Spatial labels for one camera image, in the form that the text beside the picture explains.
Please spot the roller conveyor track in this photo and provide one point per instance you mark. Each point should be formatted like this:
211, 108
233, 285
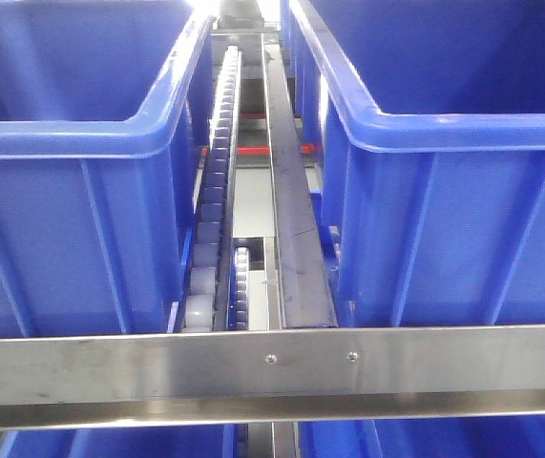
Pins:
205, 306

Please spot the right steel flow rack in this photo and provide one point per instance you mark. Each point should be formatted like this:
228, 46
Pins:
178, 379

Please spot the blue bin lower rack near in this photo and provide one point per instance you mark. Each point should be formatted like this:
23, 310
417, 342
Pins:
429, 122

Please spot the blue bin rack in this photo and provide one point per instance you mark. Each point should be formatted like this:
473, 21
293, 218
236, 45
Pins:
429, 122
104, 110

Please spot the blue bin lower rack middle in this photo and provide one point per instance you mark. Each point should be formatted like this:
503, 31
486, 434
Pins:
104, 110

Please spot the lower left blue bin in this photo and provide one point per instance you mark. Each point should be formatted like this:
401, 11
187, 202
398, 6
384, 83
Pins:
189, 441

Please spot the blue bin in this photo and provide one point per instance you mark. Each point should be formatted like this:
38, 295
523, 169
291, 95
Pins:
505, 436
189, 441

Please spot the lower right blue bin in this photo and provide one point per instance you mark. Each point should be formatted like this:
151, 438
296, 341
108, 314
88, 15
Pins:
505, 436

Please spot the steel divider rail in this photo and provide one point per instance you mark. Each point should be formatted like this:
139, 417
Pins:
305, 293

